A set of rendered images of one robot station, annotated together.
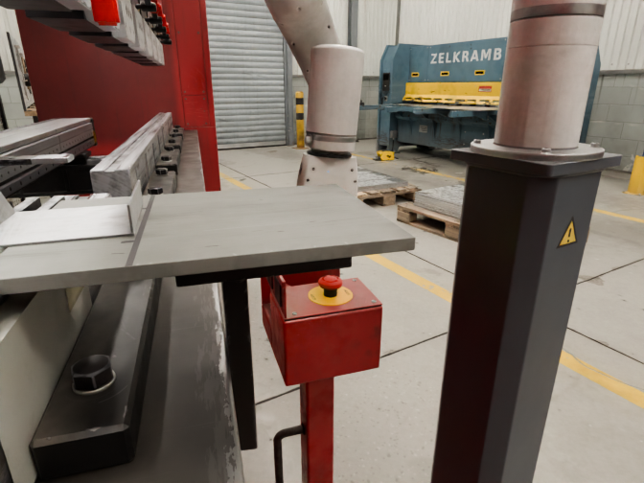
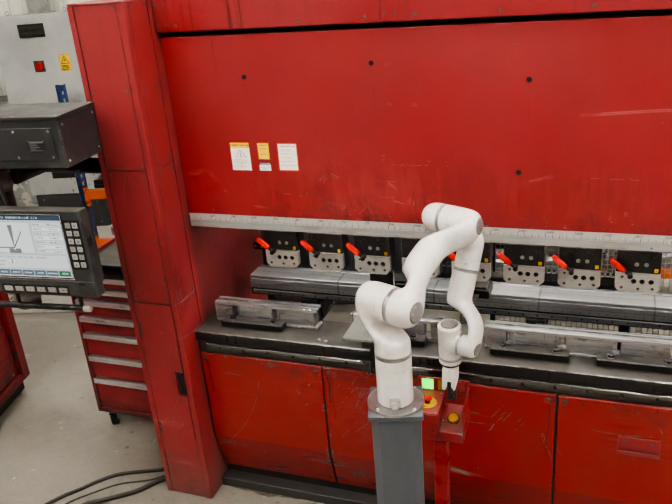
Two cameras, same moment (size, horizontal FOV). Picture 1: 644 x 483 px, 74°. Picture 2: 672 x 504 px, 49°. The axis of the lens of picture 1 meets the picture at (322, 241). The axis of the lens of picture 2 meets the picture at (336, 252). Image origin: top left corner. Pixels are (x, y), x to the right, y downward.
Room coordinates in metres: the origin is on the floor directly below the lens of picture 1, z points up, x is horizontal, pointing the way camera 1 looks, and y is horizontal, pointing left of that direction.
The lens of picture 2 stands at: (1.82, -2.08, 2.43)
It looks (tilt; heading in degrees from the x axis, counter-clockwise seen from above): 23 degrees down; 127
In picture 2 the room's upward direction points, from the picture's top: 5 degrees counter-clockwise
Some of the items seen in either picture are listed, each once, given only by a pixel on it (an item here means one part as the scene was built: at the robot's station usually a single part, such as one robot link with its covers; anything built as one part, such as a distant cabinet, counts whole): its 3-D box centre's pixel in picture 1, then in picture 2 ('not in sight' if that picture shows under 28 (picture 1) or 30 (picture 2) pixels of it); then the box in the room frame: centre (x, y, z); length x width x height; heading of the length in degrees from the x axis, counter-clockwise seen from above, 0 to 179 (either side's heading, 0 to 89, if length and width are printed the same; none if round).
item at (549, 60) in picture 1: (542, 89); (394, 377); (0.69, -0.33, 1.09); 0.19 x 0.19 x 0.18
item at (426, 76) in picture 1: (467, 102); not in sight; (6.80, -2.18, 0.87); 3.02 x 1.35 x 1.75; 30
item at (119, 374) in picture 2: not in sight; (147, 335); (-1.25, 0.15, 0.50); 0.50 x 0.50 x 1.00; 16
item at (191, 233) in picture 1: (214, 221); (373, 325); (0.33, 0.09, 1.00); 0.26 x 0.18 x 0.01; 106
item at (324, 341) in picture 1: (315, 299); (440, 409); (0.66, 0.01, 0.75); 0.20 x 0.16 x 0.18; 18
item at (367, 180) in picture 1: (356, 177); not in sight; (4.59, -0.37, 0.17); 0.99 x 0.63 x 0.05; 28
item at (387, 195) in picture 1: (356, 186); not in sight; (4.59, -0.37, 0.07); 1.20 x 0.80 x 0.14; 28
